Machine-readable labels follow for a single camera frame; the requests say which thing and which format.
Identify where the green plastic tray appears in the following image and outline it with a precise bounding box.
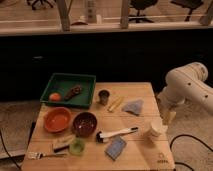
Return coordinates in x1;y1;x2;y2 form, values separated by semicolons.
40;73;96;109

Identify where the black cable left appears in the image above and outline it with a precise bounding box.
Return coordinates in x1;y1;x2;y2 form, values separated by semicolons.
0;129;22;170

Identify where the yellow banana-like object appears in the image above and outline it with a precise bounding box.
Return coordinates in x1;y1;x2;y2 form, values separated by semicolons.
108;97;124;112

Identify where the grey-blue towel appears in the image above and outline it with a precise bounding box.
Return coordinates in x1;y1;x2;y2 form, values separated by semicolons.
122;100;143;116

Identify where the dark maroon bowl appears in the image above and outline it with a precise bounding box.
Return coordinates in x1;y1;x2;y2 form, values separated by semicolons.
72;112;97;138

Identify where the white handled brush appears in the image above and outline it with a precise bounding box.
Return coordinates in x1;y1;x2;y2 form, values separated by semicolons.
96;127;138;143

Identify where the black cable right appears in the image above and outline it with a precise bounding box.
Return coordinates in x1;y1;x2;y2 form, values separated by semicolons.
169;133;213;171

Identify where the brown object in tray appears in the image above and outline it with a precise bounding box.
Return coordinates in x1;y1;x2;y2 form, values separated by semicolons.
64;85;82;101

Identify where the black cable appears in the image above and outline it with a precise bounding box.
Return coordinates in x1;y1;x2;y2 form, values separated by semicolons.
169;133;213;171
0;129;22;170

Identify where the silver fork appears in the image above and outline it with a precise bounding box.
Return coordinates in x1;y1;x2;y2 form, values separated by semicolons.
27;152;67;159

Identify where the orange bowl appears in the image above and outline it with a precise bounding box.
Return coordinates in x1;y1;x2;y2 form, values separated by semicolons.
44;107;71;133

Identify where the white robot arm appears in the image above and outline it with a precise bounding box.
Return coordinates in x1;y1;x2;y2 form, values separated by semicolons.
157;62;213;125

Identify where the orange fruit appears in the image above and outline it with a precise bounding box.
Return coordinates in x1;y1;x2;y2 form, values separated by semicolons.
49;93;62;102

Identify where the green small cup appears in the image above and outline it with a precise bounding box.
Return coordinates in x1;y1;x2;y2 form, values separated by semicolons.
69;138;85;156

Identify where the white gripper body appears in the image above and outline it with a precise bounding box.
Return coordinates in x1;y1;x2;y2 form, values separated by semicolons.
161;106;176;125

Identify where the wooden block with black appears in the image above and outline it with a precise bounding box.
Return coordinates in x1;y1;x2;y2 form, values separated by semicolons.
52;135;75;152

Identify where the metal cup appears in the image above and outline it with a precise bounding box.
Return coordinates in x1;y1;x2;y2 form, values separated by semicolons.
98;90;110;105

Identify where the blue sponge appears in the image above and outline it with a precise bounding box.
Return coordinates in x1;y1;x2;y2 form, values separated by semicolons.
105;137;126;160

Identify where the office chair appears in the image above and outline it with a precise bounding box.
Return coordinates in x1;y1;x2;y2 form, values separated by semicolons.
129;0;158;23

